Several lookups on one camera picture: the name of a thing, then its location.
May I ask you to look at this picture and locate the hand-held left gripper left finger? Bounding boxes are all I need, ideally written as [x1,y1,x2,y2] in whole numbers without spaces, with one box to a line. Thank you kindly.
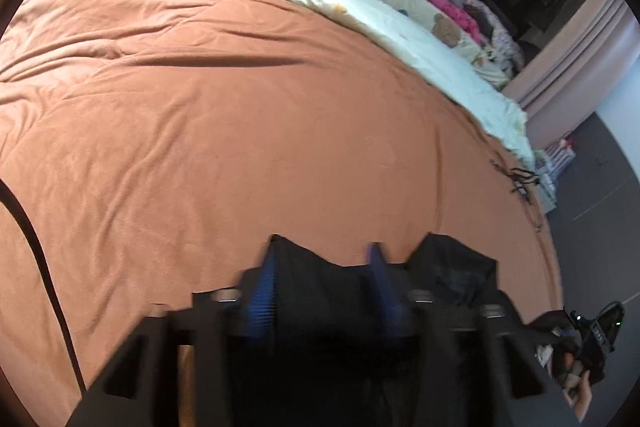
[65,251,279,427]

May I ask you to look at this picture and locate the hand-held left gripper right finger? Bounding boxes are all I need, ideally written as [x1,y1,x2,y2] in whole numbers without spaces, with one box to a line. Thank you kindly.
[366,242,582,427]

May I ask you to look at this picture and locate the black button shirt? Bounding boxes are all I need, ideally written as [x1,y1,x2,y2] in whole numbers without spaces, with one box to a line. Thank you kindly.
[227,233,566,427]

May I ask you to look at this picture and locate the floral clothes pile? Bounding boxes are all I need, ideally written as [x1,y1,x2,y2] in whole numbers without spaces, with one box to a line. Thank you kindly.
[459,0,527,74]

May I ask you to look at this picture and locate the person's right hand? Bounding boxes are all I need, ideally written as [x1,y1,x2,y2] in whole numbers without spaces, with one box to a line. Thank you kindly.
[550,348,595,424]

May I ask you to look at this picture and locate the white nightstand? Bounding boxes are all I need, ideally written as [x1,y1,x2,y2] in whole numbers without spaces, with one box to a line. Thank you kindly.
[531,146,562,214]

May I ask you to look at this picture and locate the striped gift bag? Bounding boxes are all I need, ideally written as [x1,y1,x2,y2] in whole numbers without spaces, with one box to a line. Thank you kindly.
[541,133,577,174]

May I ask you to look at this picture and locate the orange blanket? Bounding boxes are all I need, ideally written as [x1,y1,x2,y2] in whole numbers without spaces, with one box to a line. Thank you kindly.
[0,0,564,389]

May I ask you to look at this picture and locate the pink curtain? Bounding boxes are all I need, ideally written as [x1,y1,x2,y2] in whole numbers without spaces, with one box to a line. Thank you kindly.
[501,0,640,148]

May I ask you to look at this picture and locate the white duvet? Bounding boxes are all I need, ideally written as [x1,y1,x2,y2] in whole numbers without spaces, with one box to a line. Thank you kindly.
[196,0,537,168]

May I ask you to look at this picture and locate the pink cloth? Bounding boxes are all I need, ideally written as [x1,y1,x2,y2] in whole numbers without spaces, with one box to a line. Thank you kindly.
[424,0,484,44]

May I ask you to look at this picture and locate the plush toys pile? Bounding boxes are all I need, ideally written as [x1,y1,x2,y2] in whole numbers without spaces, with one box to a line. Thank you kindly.
[349,0,512,88]

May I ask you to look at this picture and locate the thin black cables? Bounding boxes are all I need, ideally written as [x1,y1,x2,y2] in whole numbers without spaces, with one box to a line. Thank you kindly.
[489,158,544,231]

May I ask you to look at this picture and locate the black cable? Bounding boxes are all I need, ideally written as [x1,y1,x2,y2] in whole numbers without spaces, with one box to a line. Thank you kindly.
[0,180,88,396]

